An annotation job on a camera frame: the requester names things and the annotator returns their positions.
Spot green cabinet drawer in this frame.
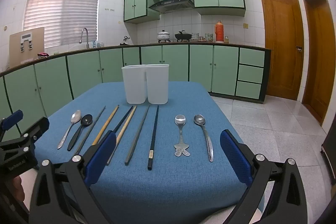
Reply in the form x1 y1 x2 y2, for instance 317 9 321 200
239 48 265 67
238 65 264 83
236 81 262 98

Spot white cooking pot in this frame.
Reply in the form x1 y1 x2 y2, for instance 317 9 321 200
157 30 172 43

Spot white two-compartment utensil holder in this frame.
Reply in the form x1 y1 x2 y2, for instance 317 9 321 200
121 64 170 105

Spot white window blinds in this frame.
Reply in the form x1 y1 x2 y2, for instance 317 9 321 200
23 0 102 48

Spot green base kitchen cabinets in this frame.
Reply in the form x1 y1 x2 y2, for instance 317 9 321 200
0 44 271 140

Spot person's left hand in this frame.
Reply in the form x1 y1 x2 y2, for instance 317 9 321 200
13 176 26 199

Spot black chopstick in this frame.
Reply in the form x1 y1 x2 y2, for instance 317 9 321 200
147 105 159 170
113 106 134 133

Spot silver spoon with cartoon handle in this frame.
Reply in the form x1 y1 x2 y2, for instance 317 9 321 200
174 114 190 157

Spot black box-shaped object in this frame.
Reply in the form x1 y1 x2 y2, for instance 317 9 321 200
321 132 336 174

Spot grey chopstick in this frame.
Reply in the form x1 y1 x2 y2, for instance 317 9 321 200
75 106 106 156
125 106 150 166

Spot person's white trousers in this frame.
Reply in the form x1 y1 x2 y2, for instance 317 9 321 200
20 168 263 224

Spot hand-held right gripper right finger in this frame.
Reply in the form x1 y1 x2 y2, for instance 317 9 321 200
219 130 308 224

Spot blue tablecloth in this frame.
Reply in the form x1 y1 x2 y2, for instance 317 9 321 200
34 81 248 224

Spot metal kitchen faucet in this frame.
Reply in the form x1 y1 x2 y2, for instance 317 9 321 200
79 28 90 49

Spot orange thermos flask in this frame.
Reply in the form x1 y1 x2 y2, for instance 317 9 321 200
215 20 224 43

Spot wooden chopstick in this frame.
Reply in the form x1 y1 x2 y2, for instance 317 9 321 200
115 106 137 145
92 105 119 146

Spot black cooking pot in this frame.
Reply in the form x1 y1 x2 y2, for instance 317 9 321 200
175 31 193 42

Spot wooden door with handle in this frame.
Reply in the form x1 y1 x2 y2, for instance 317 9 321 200
259 0 304 101

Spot black range hood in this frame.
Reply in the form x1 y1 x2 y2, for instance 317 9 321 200
148 0 194 14

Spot cardboard board with scale picture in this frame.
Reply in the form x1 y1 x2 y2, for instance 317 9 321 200
9 27 45 64

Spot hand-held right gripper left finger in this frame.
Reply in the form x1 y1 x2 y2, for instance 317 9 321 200
29 130 117 224

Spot plain wooden door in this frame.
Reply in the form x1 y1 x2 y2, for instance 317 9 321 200
302 0 332 126

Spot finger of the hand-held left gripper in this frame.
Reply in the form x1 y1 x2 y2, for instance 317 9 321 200
0 117 50 153
0 110 24 141

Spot black spoon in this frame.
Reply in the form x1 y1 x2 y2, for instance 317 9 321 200
67 114 93 151

